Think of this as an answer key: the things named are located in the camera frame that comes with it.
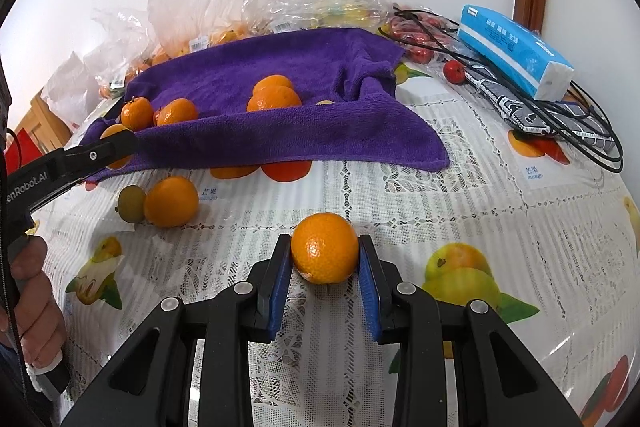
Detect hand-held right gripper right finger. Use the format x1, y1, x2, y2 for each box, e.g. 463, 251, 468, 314
357, 234, 583, 427

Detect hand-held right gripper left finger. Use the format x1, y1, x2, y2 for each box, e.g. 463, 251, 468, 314
60, 234, 293, 427

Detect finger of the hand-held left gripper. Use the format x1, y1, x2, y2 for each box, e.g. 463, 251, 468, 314
60, 129, 138, 182

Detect orange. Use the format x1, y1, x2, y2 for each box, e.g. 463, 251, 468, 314
143, 177, 200, 228
154, 98, 200, 128
120, 96, 155, 132
252, 74, 296, 95
99, 123, 137, 171
246, 85, 303, 114
291, 213, 360, 285

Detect pile of small red fruits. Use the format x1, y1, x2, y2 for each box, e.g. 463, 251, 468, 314
389, 14, 458, 64

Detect clear bag of red fruits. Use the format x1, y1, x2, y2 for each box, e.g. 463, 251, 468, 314
387, 7, 461, 64

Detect person's left hand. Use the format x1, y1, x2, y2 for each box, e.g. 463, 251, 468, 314
9, 234, 68, 370

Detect red box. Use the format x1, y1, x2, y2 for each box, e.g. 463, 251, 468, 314
5, 124, 43, 172

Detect yellow-green round fruit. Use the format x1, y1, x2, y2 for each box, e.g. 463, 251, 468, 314
116, 185, 148, 224

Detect wooden furniture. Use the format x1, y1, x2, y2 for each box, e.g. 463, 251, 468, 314
15, 89, 76, 152

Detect crumpled clear plastic bag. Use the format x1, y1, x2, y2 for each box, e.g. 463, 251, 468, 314
42, 7, 156, 128

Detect fruit printed tablecloth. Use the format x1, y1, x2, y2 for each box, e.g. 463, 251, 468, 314
30, 52, 640, 427

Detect purple towel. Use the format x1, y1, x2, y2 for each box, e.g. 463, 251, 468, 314
80, 27, 451, 182

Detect pile of bagged oranges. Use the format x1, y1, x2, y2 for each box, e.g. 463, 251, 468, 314
100, 22, 251, 100

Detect patterned grey pouch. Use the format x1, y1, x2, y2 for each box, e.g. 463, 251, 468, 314
467, 69, 618, 152

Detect single small red fruit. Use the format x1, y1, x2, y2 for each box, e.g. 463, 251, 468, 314
443, 60, 467, 84

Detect blue tissue pack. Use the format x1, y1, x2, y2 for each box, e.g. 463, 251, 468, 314
457, 3, 575, 100

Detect black cables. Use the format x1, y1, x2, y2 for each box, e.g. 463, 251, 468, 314
377, 6, 625, 172

